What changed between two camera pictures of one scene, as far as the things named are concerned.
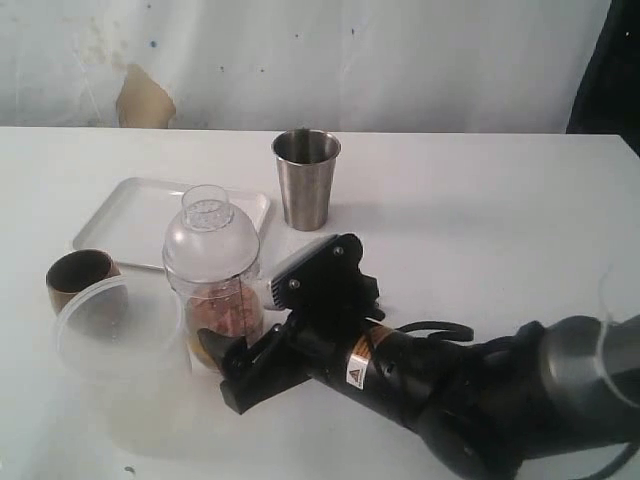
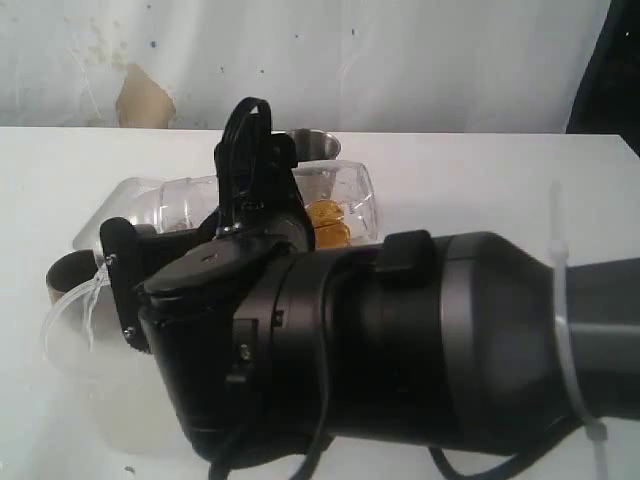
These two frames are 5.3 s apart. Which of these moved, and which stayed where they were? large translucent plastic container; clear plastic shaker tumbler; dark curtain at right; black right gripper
Moved: black right gripper; clear plastic shaker tumbler
Stayed: dark curtain at right; large translucent plastic container
